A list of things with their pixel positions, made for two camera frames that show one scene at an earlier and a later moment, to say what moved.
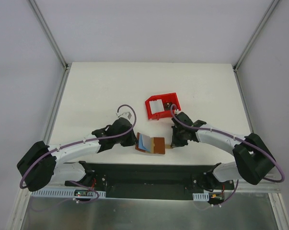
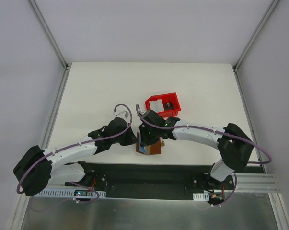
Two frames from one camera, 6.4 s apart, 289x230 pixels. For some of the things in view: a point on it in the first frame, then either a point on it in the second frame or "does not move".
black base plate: [152, 181] does not move
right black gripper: [177, 138] -> [147, 138]
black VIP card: [167, 106] does not move
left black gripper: [131, 139] does not move
